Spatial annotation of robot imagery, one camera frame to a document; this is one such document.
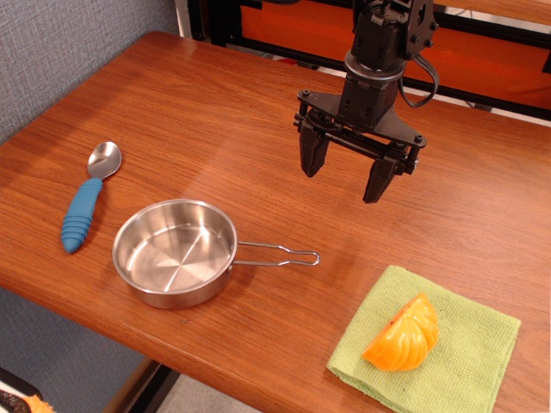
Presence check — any orange panel black frame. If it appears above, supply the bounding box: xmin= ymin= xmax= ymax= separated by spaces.
xmin=187 ymin=1 xmax=550 ymax=120

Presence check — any green folded cloth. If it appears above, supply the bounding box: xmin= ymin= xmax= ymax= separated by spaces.
xmin=327 ymin=266 xmax=521 ymax=412

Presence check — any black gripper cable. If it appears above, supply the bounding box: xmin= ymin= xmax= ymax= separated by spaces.
xmin=397 ymin=53 xmax=441 ymax=109

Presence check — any blue handled metal spoon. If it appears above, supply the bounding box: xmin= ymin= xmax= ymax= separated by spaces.
xmin=61 ymin=141 xmax=122 ymax=253

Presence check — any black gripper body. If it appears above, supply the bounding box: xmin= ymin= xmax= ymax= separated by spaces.
xmin=294 ymin=58 xmax=426 ymax=175

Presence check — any stainless steel pan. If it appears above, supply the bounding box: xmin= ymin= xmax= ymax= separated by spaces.
xmin=112 ymin=199 xmax=321 ymax=310

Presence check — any orange object at corner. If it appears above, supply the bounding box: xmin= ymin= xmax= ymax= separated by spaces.
xmin=1 ymin=384 xmax=54 ymax=413

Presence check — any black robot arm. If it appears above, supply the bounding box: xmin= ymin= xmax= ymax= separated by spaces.
xmin=294 ymin=1 xmax=439 ymax=203

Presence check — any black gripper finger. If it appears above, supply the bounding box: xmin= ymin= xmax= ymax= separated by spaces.
xmin=299 ymin=119 xmax=330 ymax=177
xmin=363 ymin=158 xmax=400 ymax=204

